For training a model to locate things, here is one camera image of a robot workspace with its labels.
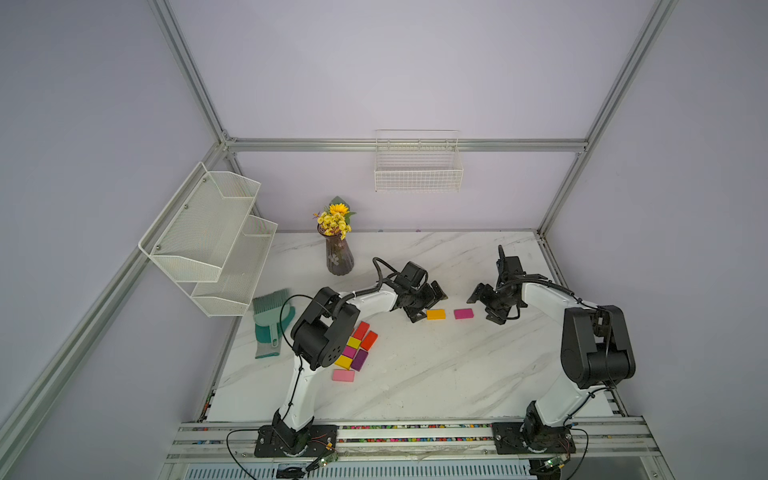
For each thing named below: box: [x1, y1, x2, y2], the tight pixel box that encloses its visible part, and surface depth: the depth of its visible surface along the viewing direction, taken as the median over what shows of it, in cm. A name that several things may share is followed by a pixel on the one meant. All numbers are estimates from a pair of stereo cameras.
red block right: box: [360, 330, 378, 351], surface depth 92 cm
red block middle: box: [353, 321, 370, 341], surface depth 95 cm
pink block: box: [332, 369, 355, 382], surface depth 86 cm
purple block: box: [351, 349, 368, 371], surface depth 89 cm
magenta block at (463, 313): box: [453, 308, 474, 320], surface depth 98 cm
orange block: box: [425, 309, 446, 320], surface depth 97 cm
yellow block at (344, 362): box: [334, 355, 353, 371], surface depth 88 cm
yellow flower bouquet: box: [312, 196, 357, 241], surface depth 92 cm
